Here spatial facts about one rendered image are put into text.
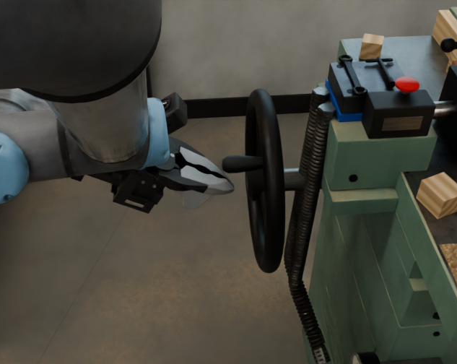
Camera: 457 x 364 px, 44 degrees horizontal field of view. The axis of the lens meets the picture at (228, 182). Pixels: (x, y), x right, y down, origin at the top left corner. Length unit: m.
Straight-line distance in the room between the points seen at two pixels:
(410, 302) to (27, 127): 0.54
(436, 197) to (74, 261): 1.36
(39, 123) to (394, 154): 0.45
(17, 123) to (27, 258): 1.36
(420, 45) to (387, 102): 0.38
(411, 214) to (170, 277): 1.13
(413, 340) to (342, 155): 0.31
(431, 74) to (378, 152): 0.29
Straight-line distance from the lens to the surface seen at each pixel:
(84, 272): 1.86
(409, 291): 0.82
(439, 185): 0.76
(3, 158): 0.58
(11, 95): 0.69
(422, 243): 0.76
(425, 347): 0.95
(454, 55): 1.02
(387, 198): 0.82
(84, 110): 0.37
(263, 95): 0.84
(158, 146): 0.59
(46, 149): 0.60
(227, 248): 1.86
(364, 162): 0.78
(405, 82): 0.76
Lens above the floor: 1.42
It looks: 43 degrees down
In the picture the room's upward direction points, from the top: straight up
